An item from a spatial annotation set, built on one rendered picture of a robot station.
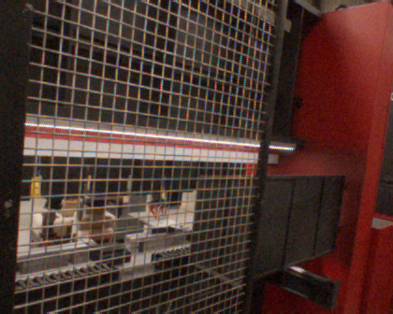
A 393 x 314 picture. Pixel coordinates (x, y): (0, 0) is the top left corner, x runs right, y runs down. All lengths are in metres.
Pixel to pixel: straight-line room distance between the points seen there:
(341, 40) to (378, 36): 0.21
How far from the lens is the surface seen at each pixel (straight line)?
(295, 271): 1.84
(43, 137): 1.34
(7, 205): 0.56
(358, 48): 2.21
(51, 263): 1.48
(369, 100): 2.11
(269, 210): 1.47
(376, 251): 2.55
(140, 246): 1.69
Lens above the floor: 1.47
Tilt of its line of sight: 5 degrees down
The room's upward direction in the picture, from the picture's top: 6 degrees clockwise
